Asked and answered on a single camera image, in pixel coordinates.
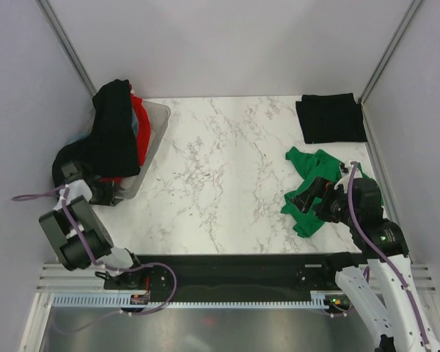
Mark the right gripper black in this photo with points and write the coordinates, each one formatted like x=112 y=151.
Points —
x=322 y=188

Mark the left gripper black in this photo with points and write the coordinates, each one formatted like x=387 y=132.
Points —
x=109 y=188

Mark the green t shirt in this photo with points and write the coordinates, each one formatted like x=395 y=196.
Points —
x=367 y=199

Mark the clear plastic bin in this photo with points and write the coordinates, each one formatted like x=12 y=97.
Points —
x=159 y=117

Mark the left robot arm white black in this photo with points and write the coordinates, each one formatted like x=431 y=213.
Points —
x=76 y=234

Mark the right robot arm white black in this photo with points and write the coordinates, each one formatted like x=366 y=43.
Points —
x=384 y=294

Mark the black t shirt in bin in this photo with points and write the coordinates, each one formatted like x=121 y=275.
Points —
x=113 y=111

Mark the folded black t shirt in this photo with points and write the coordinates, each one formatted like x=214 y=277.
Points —
x=331 y=118

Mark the red t shirt in bin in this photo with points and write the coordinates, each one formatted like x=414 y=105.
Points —
x=141 y=124

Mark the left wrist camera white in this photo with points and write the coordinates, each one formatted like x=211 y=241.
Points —
x=72 y=191

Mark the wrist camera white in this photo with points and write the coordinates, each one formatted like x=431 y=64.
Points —
x=346 y=169
x=72 y=191

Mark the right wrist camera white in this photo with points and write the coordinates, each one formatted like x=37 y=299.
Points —
x=346 y=169

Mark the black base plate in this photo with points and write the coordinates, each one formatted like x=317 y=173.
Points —
x=241 y=277

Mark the aluminium rail profile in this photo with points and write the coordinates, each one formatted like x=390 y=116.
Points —
x=55 y=278

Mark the white slotted cable duct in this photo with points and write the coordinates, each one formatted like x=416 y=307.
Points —
x=131 y=301

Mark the left aluminium frame post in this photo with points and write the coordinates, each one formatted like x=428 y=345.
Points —
x=57 y=28

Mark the aluminium frame post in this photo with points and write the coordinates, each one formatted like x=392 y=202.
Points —
x=57 y=28
x=390 y=49

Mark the right aluminium frame post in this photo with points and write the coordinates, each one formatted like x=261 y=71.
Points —
x=390 y=49

